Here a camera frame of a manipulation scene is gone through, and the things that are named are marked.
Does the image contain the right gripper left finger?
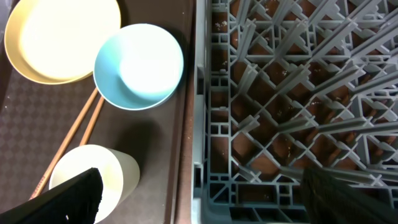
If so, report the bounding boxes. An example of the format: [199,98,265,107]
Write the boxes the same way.
[1,168,103,224]

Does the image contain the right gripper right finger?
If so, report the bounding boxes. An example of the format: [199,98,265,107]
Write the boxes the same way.
[300,168,397,224]

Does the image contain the pale green cup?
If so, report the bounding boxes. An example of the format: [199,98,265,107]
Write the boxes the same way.
[49,144,140,223]

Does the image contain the light blue bowl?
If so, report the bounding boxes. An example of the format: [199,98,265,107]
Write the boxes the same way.
[93,24,184,111]

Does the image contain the grey dishwasher rack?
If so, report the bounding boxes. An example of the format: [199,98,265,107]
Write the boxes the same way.
[191,0,397,223]

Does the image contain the right wooden chopstick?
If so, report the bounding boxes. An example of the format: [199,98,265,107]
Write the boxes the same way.
[80,96,104,146]

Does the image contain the wooden chopstick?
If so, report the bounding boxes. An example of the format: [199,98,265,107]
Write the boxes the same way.
[29,88,98,200]
[80,96,104,146]

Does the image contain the brown serving tray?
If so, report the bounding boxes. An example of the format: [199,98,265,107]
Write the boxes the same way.
[1,0,196,223]

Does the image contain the left wooden chopstick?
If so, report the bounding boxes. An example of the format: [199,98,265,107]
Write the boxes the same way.
[29,88,98,200]

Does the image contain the yellow plate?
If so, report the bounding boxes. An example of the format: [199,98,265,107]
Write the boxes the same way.
[4,0,121,85]

